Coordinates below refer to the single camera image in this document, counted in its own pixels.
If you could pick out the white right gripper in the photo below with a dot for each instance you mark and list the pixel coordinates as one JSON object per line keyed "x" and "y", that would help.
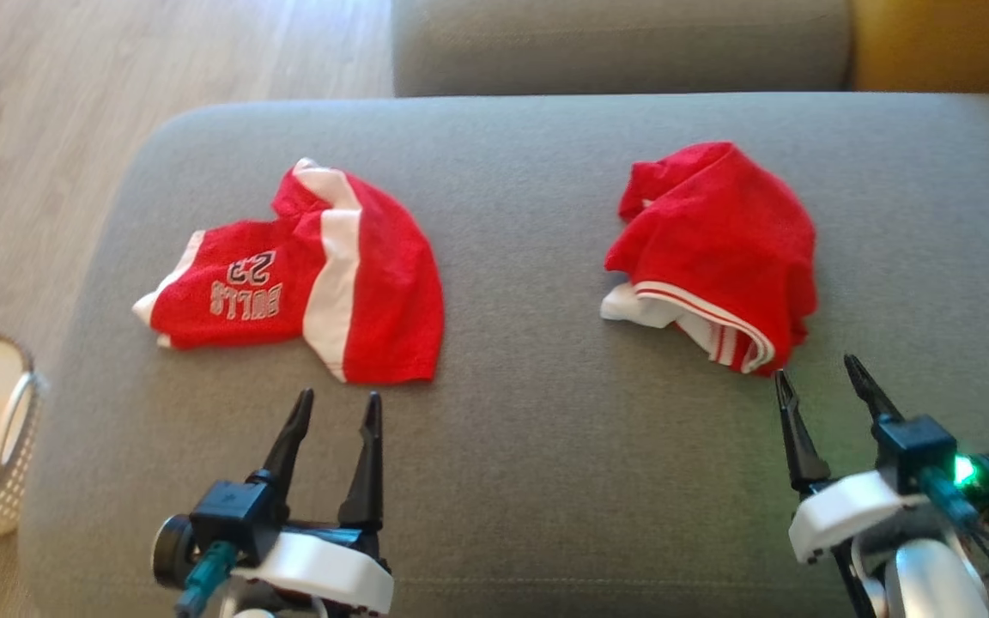
{"x": 846, "y": 511}

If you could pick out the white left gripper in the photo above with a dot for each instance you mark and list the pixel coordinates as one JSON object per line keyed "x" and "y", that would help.
{"x": 323, "y": 571}

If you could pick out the red Bulls shorts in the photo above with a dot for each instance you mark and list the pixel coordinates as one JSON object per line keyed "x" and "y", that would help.
{"x": 383, "y": 292}

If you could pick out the red Bulls jersey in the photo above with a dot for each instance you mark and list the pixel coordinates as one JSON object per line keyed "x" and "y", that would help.
{"x": 718, "y": 232}

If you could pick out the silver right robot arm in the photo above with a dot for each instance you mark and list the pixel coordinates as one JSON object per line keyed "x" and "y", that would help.
{"x": 932, "y": 584}

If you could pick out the grey sofa seat cushion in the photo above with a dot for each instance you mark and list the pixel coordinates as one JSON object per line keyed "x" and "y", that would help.
{"x": 615, "y": 43}
{"x": 529, "y": 429}

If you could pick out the yellow sofa back cushion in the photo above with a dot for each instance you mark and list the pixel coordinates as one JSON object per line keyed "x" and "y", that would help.
{"x": 949, "y": 43}

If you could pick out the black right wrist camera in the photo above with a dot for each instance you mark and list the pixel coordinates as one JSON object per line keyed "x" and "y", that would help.
{"x": 911, "y": 446}

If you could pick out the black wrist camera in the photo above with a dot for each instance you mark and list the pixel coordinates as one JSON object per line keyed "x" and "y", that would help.
{"x": 237, "y": 515}
{"x": 911, "y": 446}

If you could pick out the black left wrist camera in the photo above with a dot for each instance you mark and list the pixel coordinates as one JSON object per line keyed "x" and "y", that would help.
{"x": 237, "y": 515}

